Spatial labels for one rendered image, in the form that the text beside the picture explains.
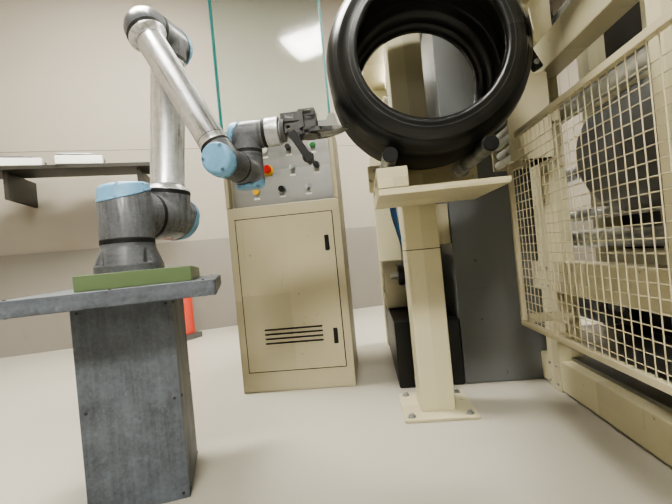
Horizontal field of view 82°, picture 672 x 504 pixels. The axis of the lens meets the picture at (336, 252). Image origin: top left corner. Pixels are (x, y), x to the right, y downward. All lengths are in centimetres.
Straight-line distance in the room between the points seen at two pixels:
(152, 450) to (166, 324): 34
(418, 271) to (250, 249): 83
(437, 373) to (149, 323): 101
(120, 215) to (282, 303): 90
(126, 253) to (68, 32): 379
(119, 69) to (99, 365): 370
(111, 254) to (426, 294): 105
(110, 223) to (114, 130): 319
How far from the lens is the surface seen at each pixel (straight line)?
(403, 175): 112
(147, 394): 123
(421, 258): 148
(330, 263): 183
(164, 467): 129
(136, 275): 115
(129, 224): 125
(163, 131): 146
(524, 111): 158
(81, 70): 468
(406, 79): 161
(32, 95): 471
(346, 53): 122
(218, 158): 113
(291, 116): 129
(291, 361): 193
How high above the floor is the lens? 64
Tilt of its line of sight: level
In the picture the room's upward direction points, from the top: 6 degrees counter-clockwise
